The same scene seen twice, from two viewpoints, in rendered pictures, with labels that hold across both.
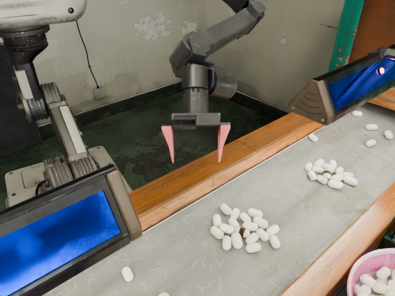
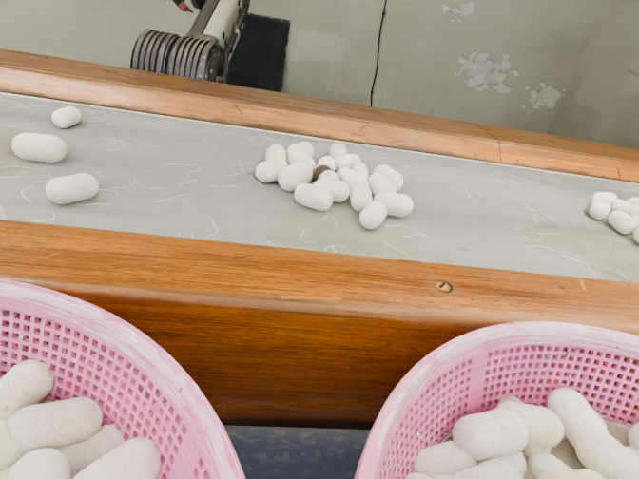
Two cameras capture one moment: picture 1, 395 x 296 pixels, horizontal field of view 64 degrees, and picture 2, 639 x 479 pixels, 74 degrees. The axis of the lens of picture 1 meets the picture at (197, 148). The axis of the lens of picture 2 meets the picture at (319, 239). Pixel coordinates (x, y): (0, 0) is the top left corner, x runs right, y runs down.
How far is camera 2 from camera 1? 0.52 m
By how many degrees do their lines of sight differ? 26
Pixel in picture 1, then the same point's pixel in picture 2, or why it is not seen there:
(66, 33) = (361, 35)
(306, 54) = not seen: outside the picture
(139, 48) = (452, 95)
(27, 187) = not seen: hidden behind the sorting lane
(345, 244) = (563, 291)
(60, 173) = (158, 36)
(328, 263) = (456, 283)
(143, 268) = (103, 131)
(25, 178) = not seen: hidden behind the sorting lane
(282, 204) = (472, 205)
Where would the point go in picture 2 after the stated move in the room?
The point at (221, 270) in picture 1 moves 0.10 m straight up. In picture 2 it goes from (208, 190) to (214, 61)
